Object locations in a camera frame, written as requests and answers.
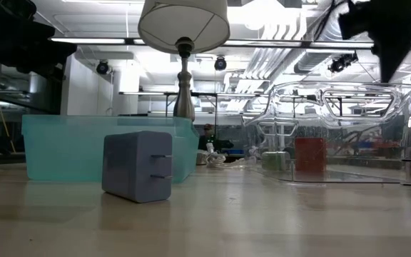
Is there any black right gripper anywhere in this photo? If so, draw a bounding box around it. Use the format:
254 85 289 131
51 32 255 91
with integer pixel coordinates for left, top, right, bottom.
337 0 411 84

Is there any red wall charger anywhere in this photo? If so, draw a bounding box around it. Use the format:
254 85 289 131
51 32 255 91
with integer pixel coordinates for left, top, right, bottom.
294 137 328 173

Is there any green wall charger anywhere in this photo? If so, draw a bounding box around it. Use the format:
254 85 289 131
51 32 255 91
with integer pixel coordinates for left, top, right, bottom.
261 151 290 171

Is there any light blue wall charger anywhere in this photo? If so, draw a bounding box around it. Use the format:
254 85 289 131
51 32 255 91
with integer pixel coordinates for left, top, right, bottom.
101 130 173 204

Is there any black ceiling-mounted device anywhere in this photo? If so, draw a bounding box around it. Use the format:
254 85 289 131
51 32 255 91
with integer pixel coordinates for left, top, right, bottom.
328 51 359 74

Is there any ceiling light strip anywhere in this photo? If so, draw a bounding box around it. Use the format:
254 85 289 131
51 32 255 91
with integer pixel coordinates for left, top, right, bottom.
50 37 126 45
308 41 411 49

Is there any clear plastic bin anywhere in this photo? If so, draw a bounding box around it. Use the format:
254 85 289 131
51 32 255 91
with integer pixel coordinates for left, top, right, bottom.
244 81 411 185

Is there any white lamp shade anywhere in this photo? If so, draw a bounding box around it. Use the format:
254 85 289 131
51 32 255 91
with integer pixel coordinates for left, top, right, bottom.
137 0 231 55

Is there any silver lamp base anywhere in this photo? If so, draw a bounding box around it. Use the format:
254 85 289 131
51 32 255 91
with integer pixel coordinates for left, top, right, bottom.
172 37 196 122

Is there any long background table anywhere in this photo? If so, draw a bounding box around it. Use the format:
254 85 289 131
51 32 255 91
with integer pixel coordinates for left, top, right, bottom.
118 91 263 119

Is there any green translucent plastic bin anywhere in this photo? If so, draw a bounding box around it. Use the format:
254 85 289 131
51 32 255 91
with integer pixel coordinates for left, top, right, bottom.
21 114 200 185

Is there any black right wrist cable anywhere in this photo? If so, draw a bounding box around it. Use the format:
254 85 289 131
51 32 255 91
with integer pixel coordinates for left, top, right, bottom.
312 0 339 40

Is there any round black ceiling camera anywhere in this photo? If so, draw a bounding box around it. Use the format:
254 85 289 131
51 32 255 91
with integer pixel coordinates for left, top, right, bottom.
96 59 111 76
213 56 228 71

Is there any clear lamp cord bundle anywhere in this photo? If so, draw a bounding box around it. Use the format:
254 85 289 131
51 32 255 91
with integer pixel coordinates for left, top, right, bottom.
195 142 260 169

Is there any yellow extension cable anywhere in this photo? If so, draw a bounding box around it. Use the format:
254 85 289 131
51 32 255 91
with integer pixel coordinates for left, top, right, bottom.
0 66 16 153

